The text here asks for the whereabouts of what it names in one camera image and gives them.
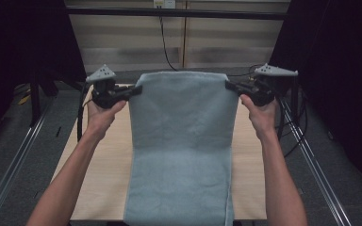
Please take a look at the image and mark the black wall cable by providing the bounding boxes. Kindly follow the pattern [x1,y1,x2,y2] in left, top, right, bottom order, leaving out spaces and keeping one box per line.
[157,15,265,78]

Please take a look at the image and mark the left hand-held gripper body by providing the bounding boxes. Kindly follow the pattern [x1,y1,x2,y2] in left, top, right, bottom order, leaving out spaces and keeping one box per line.
[85,64,130,110]

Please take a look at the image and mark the dark curtain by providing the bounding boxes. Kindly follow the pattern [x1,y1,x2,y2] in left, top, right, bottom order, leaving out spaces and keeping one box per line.
[265,0,362,197]
[0,0,89,154]

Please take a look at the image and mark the black floor cables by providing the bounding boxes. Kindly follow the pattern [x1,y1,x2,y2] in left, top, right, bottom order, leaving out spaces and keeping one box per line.
[276,89,309,159]

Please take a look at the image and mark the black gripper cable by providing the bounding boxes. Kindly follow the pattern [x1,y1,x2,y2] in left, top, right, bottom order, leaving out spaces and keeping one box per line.
[76,82,92,143]
[275,95,288,141]

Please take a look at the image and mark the light blue towel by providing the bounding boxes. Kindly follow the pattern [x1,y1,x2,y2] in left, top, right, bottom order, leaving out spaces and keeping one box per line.
[123,71,240,226]

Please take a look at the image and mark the white wall outlet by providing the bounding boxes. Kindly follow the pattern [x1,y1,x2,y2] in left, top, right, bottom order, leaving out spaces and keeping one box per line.
[153,0,177,9]

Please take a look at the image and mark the black stand leg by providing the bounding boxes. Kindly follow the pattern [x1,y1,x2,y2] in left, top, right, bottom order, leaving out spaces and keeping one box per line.
[28,73,42,128]
[289,76,300,121]

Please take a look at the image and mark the person's left hand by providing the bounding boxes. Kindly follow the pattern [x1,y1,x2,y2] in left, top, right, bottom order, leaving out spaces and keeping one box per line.
[85,96,127,140]

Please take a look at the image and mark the metal floor rail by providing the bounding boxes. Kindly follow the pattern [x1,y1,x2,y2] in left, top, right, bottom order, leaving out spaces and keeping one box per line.
[0,102,52,226]
[277,98,354,226]

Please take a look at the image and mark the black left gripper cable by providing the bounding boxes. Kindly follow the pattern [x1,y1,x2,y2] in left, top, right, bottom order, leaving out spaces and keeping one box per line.
[76,82,92,143]

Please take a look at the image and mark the yellow floor item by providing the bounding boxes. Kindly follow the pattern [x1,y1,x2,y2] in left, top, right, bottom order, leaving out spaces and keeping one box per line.
[17,94,31,106]

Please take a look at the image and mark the person's right hand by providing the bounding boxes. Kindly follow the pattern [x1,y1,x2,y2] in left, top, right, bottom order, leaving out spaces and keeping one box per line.
[239,93,281,141]

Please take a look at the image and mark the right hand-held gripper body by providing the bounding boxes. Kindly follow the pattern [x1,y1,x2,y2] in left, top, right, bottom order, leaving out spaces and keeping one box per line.
[247,63,299,107]

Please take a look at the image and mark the black horizontal frame bar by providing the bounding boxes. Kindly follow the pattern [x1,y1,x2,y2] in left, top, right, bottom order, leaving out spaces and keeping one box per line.
[65,7,289,22]

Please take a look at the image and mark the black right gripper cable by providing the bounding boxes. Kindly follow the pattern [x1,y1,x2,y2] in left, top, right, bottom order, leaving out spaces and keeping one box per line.
[275,95,288,141]

